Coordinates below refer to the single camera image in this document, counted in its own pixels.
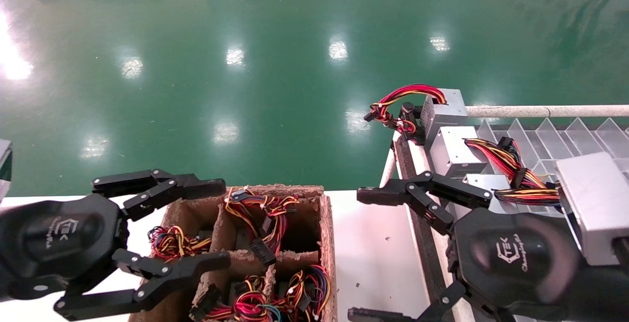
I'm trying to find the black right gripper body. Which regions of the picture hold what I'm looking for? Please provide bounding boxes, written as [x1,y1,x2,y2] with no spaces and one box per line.
[447,208,585,318]

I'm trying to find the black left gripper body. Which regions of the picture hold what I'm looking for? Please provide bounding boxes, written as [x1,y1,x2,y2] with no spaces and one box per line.
[0,194,129,303]

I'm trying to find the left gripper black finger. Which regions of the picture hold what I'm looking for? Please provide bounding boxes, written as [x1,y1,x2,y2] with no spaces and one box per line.
[92,169,227,222]
[53,248,231,322]

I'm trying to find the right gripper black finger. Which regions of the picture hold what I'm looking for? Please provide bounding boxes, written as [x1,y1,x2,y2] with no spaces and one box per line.
[347,280,467,322]
[357,171,493,236]

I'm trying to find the grey power supply with cables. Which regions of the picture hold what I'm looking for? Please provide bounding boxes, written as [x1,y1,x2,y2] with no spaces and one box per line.
[429,126,543,190]
[455,174,562,217]

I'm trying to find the short white pipe leg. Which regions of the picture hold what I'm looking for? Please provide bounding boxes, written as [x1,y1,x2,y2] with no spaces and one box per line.
[378,147,400,190]

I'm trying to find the white long edge pipe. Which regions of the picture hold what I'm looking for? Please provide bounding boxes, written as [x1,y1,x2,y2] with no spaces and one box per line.
[405,140,475,322]

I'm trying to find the black edge strip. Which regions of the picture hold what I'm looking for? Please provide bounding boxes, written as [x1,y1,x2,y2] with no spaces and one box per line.
[395,135,455,322]

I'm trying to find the brown cardboard divider box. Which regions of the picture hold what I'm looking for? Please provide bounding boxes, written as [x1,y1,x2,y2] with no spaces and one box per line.
[129,184,338,322]

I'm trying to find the transparent divider tray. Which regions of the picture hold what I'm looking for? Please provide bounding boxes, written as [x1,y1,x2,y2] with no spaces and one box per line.
[474,117,629,322]

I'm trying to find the wire bundle in box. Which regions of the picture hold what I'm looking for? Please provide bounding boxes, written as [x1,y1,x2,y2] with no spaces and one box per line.
[146,225,213,262]

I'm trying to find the power supply with red cables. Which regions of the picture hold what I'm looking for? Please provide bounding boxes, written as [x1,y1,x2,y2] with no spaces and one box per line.
[189,275,281,322]

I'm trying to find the power supply with long cables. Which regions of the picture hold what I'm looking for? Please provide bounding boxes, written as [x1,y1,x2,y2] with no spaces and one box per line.
[224,187,300,267]

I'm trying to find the power supply with purple cables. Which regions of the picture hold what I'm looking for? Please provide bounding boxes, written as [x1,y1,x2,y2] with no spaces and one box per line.
[275,264,332,322]

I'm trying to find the grey power supply arched cables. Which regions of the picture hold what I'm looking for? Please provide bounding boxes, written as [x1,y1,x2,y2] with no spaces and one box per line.
[364,84,467,153]

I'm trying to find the white horizontal rail pipe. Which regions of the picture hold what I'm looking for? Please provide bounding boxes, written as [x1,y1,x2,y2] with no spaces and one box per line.
[464,105,629,118]

